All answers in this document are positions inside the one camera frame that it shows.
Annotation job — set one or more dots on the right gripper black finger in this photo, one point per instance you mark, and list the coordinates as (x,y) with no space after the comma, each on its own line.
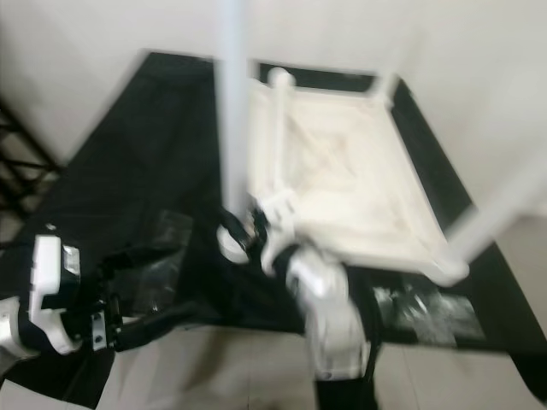
(229,226)

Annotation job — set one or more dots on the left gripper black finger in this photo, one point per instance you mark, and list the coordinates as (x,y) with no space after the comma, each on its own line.
(137,256)
(162,325)

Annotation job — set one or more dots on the white plastic table leg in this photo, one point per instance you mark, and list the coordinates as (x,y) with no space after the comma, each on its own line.
(496,213)
(402,60)
(232,102)
(280,128)

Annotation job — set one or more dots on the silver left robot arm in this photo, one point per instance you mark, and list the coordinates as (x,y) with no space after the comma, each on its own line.
(17,333)

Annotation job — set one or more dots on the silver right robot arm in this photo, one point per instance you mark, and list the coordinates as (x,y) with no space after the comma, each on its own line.
(333,316)

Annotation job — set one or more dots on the small clear tape patch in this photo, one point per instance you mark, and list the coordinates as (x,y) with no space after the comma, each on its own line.
(167,248)

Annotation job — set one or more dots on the black tablecloth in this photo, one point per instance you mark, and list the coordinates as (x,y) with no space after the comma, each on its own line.
(120,154)

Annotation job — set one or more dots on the black metal rack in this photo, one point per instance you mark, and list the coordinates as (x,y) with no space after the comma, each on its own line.
(26,162)

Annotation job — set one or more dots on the cross-shaped clear tape patch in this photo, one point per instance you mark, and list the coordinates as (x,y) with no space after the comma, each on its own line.
(427,312)

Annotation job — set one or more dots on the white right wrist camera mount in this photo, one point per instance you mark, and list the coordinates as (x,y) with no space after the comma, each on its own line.
(278,226)

